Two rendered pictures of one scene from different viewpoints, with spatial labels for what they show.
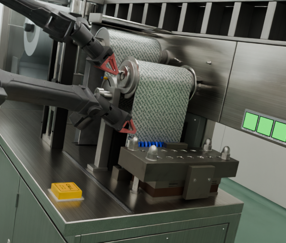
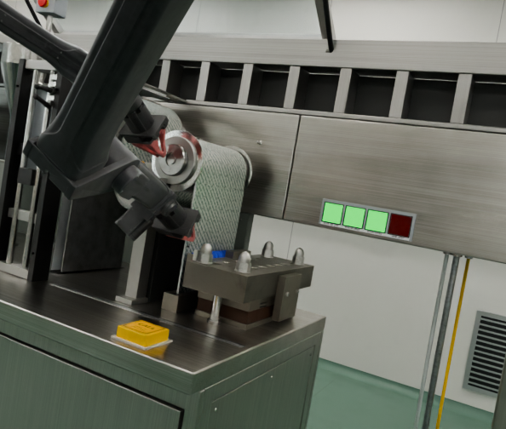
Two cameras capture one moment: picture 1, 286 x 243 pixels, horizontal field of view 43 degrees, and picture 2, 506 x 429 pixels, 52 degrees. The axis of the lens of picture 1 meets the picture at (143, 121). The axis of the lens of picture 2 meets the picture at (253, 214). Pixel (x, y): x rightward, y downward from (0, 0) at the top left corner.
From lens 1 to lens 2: 0.52 m
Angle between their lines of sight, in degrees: 29
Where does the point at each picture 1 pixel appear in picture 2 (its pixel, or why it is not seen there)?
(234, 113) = (306, 205)
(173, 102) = (230, 195)
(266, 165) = not seen: hidden behind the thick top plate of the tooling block
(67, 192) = (154, 334)
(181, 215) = (284, 342)
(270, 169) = not seen: hidden behind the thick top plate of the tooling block
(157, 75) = (216, 158)
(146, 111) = (205, 208)
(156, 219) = (266, 351)
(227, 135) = not seen: hidden behind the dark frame
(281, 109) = (374, 195)
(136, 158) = (223, 272)
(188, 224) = (288, 353)
